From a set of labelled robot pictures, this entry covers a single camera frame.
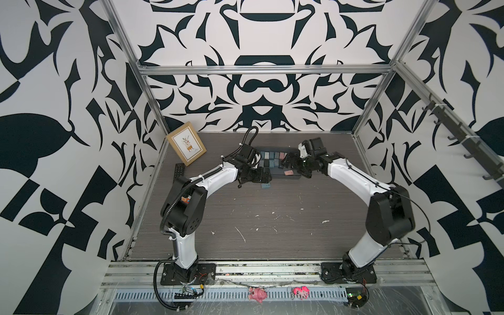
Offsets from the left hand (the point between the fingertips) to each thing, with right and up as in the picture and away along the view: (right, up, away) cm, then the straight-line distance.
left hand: (262, 174), depth 92 cm
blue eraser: (+1, +9, +18) cm, 20 cm away
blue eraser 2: (+6, +9, +16) cm, 20 cm away
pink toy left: (-3, -38, -23) cm, 45 cm away
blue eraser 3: (+5, +5, +14) cm, 16 cm away
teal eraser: (+2, -6, +5) cm, 8 cm away
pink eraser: (+14, 0, +9) cm, 16 cm away
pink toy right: (+13, -39, -22) cm, 47 cm away
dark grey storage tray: (+8, 0, +10) cm, 13 cm away
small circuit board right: (+33, -41, -21) cm, 57 cm away
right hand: (+11, +6, -2) cm, 13 cm away
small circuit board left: (-27, -39, -23) cm, 52 cm away
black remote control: (-42, +1, +10) cm, 43 cm away
